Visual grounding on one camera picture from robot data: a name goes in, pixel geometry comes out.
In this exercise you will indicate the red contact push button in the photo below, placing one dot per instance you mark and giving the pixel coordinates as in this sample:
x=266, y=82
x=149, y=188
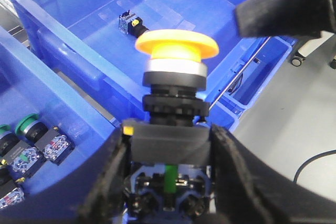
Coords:
x=11, y=192

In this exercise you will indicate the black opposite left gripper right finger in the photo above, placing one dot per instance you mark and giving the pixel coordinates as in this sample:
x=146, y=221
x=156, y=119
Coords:
x=264, y=18

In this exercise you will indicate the blue plastic crate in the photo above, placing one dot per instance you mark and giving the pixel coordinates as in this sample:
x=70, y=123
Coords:
x=55, y=193
x=81, y=38

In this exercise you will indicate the blue plastic crate right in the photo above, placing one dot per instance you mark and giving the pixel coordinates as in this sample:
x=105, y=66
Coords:
x=81, y=38

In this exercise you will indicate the small blue side bin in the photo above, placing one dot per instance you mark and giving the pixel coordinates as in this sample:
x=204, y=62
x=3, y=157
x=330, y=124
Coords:
x=253, y=77

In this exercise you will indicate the yellow mushroom push button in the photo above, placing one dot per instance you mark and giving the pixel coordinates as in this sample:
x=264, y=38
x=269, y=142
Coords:
x=169, y=178

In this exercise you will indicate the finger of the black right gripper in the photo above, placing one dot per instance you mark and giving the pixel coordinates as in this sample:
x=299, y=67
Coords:
x=249, y=191

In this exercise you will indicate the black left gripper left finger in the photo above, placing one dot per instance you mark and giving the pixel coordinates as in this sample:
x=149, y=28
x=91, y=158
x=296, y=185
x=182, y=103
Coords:
x=105, y=200

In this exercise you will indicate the cart caster wheel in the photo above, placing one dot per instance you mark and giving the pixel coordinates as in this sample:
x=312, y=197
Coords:
x=297, y=61

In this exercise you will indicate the push button in crate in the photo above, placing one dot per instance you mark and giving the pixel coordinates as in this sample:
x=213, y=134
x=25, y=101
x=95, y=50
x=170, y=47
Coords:
x=131, y=24

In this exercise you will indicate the blue plastic crate left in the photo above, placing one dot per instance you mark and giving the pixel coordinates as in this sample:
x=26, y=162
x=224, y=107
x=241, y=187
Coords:
x=55, y=193

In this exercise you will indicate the green push button switch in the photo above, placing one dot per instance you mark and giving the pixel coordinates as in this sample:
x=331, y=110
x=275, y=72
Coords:
x=54, y=145

